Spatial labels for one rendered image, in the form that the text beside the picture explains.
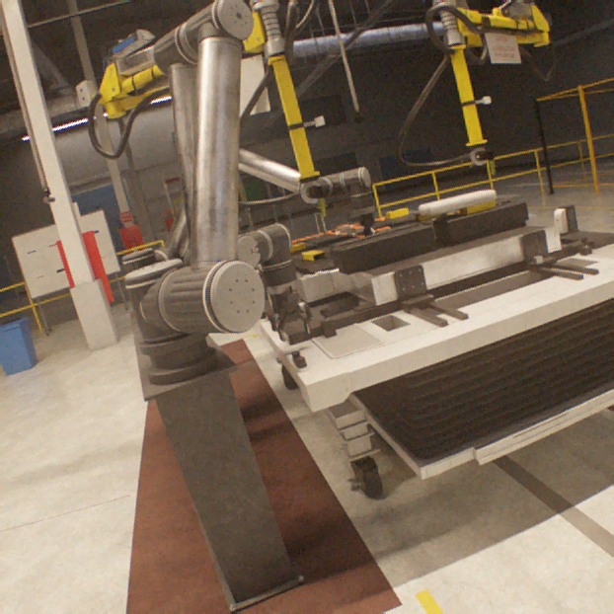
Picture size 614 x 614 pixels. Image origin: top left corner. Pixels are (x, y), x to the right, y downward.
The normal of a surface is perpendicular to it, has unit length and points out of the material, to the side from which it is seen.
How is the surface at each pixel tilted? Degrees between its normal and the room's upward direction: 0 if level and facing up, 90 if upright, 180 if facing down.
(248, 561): 90
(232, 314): 93
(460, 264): 90
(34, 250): 90
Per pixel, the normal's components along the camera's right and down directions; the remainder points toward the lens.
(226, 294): 0.68, -0.03
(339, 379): 0.23, 0.19
